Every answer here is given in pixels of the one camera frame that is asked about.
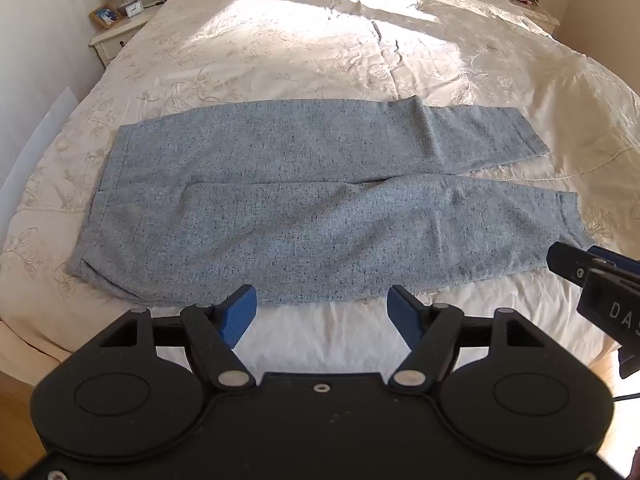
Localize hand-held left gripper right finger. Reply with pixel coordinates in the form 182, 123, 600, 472
387, 284, 550, 394

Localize grey-blue speckled pants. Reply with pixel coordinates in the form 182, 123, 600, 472
67, 96, 584, 309

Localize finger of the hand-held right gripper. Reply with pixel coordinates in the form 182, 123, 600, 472
546, 242, 597, 288
587, 245, 640, 275

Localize cream nightstand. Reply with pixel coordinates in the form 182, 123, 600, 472
89, 6, 153, 69
509, 0, 562, 37

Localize cream embroidered bedspread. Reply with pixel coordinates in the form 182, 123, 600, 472
0, 0, 640, 377

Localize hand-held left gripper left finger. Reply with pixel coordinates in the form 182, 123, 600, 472
96, 284, 259, 392

